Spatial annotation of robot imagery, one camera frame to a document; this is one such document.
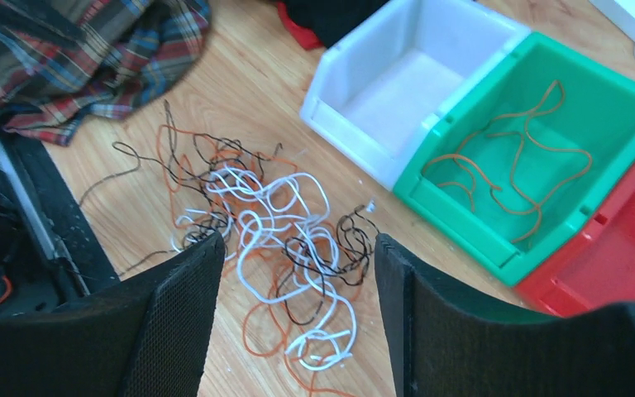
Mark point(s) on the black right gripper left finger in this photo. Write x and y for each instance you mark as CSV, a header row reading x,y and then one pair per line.
x,y
146,336

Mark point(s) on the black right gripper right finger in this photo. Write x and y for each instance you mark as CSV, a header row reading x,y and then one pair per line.
x,y
446,338

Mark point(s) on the green plastic bin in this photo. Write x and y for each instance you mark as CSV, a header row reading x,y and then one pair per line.
x,y
520,164

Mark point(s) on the red plastic bin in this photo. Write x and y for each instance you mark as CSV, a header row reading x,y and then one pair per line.
x,y
596,266

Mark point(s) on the white plastic bin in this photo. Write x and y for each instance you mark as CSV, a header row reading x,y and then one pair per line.
x,y
379,90

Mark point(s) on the plaid flannel shirt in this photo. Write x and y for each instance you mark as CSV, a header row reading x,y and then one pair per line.
x,y
129,54

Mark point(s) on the red t-shirt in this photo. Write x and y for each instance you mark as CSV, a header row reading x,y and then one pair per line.
x,y
305,37

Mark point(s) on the black t-shirt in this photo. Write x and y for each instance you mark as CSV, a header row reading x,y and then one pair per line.
x,y
331,20

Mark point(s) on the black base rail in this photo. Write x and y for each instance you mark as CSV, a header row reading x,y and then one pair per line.
x,y
48,252

